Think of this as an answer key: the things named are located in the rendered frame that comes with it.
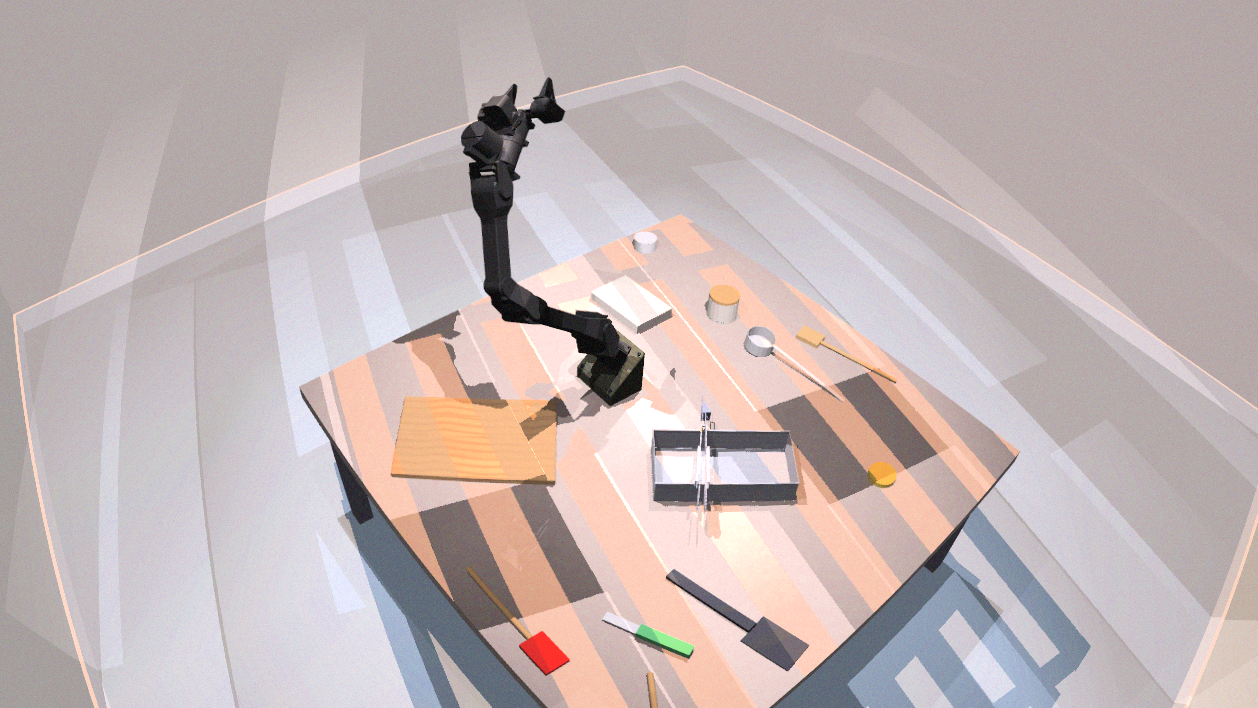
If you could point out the white flat rectangular block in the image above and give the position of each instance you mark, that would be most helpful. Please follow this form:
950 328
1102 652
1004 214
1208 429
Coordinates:
631 304

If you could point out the grey canister with orange lid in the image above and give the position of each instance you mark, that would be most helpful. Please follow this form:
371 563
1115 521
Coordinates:
723 304

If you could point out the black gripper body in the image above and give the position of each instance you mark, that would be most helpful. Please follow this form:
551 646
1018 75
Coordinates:
545 109

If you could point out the grey rectangular roasting tin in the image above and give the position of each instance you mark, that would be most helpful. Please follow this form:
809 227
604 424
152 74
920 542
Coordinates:
745 465

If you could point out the short grey cylinder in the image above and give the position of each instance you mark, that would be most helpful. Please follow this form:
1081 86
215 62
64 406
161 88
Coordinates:
645 242

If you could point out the grey saucepan with long handle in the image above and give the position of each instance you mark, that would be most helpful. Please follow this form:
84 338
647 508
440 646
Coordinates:
760 341

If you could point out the light wooden board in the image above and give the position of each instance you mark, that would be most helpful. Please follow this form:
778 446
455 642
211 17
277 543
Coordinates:
477 440

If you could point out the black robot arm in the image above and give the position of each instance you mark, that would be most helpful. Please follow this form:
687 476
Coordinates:
492 198

